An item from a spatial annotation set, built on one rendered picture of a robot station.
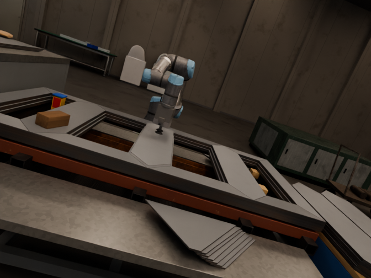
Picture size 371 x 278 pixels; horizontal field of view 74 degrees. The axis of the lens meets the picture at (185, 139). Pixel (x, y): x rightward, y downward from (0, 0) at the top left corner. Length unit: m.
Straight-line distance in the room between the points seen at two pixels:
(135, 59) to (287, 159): 7.18
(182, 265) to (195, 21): 10.88
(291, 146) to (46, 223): 4.68
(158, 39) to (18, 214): 10.64
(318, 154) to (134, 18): 8.76
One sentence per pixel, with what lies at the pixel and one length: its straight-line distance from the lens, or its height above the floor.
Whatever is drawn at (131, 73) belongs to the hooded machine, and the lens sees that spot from 10.37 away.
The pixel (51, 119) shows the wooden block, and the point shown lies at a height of 0.90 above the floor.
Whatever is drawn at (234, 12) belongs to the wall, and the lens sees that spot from 11.66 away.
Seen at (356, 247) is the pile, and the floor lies 0.85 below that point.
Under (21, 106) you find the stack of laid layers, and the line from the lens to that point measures 1.47.
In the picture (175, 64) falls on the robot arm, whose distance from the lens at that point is 1.71.
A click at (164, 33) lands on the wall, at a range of 11.23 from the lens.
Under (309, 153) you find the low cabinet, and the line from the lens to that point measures 5.31.
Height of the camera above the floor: 1.25
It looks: 15 degrees down
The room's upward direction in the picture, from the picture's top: 20 degrees clockwise
